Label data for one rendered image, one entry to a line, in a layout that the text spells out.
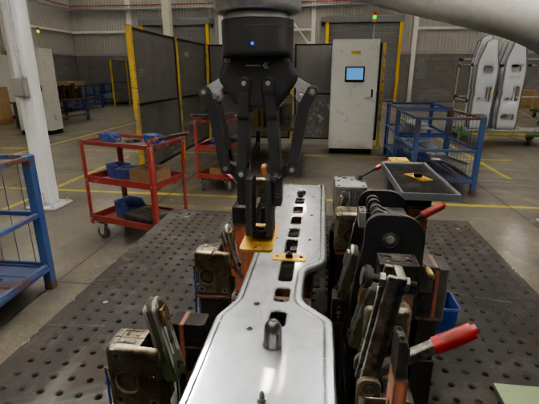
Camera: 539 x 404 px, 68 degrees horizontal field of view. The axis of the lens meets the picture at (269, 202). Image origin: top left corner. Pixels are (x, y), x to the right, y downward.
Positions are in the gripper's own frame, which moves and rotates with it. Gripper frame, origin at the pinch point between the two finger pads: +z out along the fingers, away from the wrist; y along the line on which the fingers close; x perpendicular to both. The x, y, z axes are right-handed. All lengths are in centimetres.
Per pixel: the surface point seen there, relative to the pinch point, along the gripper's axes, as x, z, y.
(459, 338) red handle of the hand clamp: 1.2, 15.8, -24.3
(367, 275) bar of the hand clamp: 1.3, 7.9, -12.9
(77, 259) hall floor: -230, 128, 186
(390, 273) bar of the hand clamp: -0.9, 8.7, -15.8
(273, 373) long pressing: -5.5, 29.1, -0.9
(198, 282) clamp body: -38, 33, 21
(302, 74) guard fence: -793, -12, 31
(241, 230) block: -76, 34, 18
